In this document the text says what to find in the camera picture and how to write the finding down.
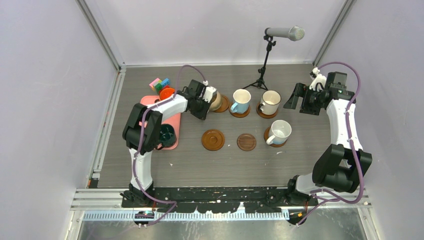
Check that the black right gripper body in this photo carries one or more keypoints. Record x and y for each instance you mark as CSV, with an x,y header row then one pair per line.
x,y
311,103

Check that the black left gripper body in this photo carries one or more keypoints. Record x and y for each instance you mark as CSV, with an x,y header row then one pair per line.
x,y
201,108

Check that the beige ceramic mug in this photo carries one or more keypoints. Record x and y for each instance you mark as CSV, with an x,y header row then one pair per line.
x,y
216,102

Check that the pink plastic tray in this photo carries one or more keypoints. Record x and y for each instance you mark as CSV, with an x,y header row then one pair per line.
x,y
174,121

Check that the white mug dark rim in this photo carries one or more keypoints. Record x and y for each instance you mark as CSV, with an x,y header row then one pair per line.
x,y
269,102

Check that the light brown wooden coaster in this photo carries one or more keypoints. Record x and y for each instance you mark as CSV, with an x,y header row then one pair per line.
x,y
213,140

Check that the orange translucent cup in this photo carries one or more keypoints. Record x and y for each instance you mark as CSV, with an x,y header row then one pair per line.
x,y
166,93

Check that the dark green mug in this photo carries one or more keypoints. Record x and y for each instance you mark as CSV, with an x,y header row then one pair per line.
x,y
167,136

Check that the light blue mug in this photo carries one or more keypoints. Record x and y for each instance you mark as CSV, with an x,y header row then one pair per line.
x,y
241,100

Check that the dark walnut wooden coaster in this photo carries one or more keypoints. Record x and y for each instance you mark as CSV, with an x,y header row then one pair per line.
x,y
246,142

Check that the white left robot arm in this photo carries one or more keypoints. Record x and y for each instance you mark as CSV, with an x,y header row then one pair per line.
x,y
142,131

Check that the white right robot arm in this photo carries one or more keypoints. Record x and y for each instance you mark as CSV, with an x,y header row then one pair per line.
x,y
343,164

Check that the black microphone tripod stand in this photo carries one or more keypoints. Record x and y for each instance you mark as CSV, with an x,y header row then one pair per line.
x,y
260,82

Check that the colourful toy block stack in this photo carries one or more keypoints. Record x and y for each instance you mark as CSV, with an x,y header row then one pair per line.
x,y
158,85

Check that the grey microphone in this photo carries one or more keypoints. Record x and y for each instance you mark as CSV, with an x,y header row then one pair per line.
x,y
294,33

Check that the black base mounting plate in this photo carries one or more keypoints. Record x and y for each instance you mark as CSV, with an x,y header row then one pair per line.
x,y
257,199

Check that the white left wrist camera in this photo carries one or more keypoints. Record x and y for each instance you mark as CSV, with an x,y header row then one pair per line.
x,y
209,93

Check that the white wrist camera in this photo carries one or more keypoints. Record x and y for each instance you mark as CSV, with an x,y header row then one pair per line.
x,y
209,93
318,80

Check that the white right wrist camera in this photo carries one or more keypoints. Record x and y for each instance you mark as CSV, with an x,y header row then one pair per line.
x,y
318,80

